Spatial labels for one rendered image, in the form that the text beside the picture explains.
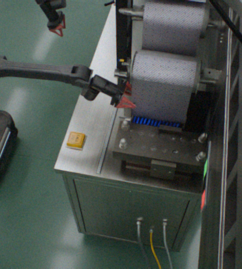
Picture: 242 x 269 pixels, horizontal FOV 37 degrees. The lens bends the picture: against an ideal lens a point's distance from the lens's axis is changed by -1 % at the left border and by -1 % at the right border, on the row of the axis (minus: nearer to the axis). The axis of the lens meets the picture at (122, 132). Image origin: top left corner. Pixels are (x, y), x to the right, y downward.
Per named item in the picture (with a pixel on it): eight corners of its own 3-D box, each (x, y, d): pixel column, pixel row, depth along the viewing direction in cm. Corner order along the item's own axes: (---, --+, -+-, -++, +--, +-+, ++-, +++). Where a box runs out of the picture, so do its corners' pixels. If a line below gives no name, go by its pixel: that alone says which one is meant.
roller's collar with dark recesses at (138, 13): (133, 13, 156) (134, 1, 151) (147, 15, 155) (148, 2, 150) (131, 22, 152) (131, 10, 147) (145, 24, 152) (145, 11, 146)
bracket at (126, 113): (119, 110, 177) (119, 64, 152) (132, 112, 176) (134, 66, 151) (117, 117, 174) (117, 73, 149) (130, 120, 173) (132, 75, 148)
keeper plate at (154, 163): (150, 172, 156) (151, 158, 147) (173, 176, 154) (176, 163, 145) (149, 177, 154) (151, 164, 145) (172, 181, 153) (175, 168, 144)
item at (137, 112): (131, 120, 162) (132, 107, 154) (183, 128, 159) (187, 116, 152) (131, 121, 161) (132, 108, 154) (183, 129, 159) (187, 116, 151)
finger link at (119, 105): (130, 115, 150) (110, 105, 148) (133, 102, 154) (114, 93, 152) (138, 107, 145) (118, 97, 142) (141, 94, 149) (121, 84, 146)
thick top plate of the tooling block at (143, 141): (120, 128, 162) (120, 120, 157) (209, 143, 157) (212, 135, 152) (112, 158, 152) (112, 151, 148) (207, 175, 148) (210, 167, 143)
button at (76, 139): (71, 133, 168) (70, 130, 166) (85, 136, 168) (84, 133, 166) (67, 146, 164) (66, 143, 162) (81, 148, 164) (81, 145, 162)
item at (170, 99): (131, 107, 154) (132, 77, 139) (185, 115, 152) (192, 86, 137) (131, 108, 154) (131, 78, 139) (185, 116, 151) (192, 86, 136)
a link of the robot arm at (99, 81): (91, 80, 141) (94, 70, 144) (85, 90, 146) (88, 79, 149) (107, 88, 143) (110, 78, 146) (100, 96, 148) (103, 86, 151)
